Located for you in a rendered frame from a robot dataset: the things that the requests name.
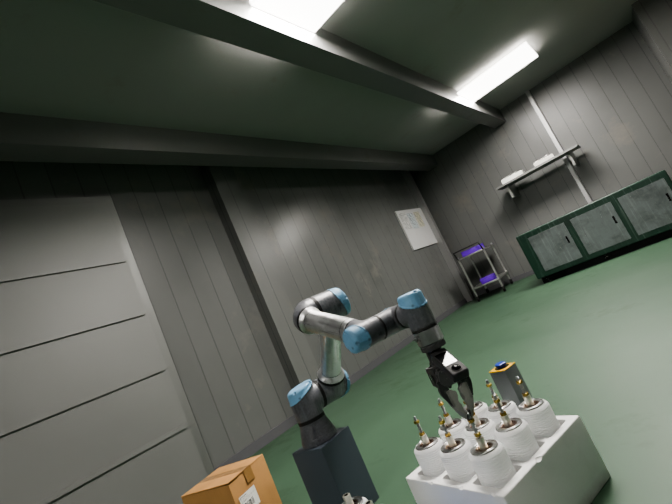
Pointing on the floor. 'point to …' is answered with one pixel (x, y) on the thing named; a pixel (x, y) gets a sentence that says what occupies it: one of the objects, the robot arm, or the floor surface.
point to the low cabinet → (601, 229)
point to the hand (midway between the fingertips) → (468, 413)
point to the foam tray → (529, 475)
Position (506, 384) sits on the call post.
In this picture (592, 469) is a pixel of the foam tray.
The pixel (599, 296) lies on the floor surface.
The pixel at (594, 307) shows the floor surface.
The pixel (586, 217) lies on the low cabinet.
